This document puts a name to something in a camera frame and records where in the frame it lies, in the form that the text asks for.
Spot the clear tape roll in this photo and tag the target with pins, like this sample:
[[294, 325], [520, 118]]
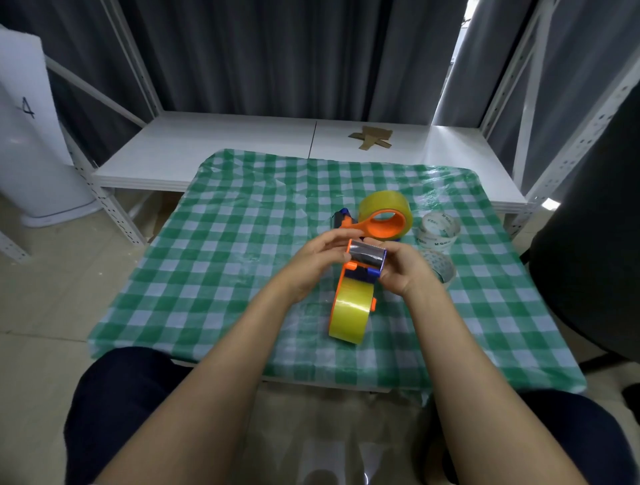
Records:
[[442, 265], [440, 231]]

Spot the white metal shelf rack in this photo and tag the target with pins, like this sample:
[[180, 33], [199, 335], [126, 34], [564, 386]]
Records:
[[225, 145]]

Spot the person's leg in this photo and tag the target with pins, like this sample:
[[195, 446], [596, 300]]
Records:
[[590, 439], [120, 399]]

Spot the white cylindrical appliance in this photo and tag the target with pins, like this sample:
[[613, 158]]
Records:
[[35, 180]]

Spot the person's left thumb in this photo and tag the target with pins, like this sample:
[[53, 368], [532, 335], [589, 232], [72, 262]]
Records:
[[339, 257]]

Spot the person's right forearm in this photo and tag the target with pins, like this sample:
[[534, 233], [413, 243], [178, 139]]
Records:
[[480, 389]]

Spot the black chair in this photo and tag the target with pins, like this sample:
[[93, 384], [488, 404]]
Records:
[[595, 240]]

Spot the person's right leg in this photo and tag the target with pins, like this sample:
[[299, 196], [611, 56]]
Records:
[[590, 439]]

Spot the dark grey curtain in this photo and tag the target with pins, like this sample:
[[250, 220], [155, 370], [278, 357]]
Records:
[[575, 65], [275, 55]]

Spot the orange tape dispenser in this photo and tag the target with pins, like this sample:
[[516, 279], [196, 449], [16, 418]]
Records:
[[367, 256], [372, 227]]

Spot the yellow tape roll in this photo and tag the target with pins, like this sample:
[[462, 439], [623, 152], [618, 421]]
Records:
[[350, 312], [385, 202]]

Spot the person's right thumb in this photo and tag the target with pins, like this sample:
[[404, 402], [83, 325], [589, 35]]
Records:
[[394, 255]]

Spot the person's left leg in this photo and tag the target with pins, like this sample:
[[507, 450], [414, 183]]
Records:
[[120, 399]]

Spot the person's left forearm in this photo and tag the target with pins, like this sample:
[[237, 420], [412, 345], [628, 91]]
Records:
[[225, 379]]

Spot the person's left hand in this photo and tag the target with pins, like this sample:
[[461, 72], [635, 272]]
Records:
[[307, 267]]

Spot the person's right hand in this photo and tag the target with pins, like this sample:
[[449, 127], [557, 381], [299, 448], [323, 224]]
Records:
[[407, 275]]

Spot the white foam board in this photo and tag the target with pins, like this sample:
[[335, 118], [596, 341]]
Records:
[[25, 90]]

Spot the green checkered tablecloth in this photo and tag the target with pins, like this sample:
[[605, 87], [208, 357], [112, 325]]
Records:
[[225, 260]]

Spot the brown cardboard piece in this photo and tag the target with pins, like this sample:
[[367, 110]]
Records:
[[371, 136]]

